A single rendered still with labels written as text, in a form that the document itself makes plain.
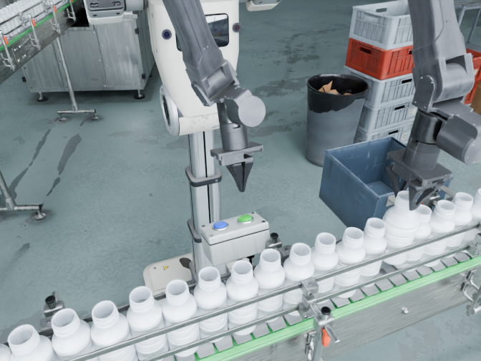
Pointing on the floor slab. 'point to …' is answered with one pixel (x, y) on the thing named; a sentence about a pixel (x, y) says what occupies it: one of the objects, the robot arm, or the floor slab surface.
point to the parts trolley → (474, 20)
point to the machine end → (94, 57)
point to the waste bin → (332, 113)
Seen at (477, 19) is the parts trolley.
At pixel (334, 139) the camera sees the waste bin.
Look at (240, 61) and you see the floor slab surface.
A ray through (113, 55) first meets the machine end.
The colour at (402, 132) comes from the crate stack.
